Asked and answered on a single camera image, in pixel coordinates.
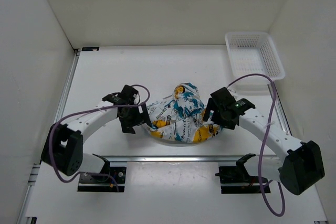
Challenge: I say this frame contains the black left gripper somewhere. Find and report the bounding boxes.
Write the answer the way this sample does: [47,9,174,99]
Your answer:
[119,101,151,134]

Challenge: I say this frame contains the white yellow teal printed shorts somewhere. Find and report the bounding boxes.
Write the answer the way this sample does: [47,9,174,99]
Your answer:
[145,82,223,144]

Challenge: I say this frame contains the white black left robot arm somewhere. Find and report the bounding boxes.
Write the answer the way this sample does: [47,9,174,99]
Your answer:
[41,84,151,183]

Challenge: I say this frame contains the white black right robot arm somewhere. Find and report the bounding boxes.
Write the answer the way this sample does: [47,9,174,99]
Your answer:
[203,88,325,195]

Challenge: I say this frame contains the white perforated plastic basket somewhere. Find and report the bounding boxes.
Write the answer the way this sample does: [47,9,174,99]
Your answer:
[225,31,286,81]

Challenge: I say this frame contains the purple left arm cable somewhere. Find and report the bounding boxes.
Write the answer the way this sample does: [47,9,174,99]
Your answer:
[48,84,151,184]

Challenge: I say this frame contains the aluminium table rail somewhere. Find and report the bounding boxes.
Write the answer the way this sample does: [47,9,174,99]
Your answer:
[103,155,242,162]

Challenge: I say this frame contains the aluminium right side rail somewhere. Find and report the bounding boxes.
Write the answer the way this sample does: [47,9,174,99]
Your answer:
[265,91,330,223]

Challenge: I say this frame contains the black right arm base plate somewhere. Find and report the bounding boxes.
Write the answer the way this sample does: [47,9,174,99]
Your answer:
[215,166,261,194]

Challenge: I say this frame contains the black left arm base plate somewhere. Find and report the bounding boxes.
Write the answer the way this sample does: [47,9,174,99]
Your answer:
[77,166,127,193]

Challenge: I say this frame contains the aluminium left side rail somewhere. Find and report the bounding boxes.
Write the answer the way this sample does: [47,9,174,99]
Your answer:
[16,48,81,223]

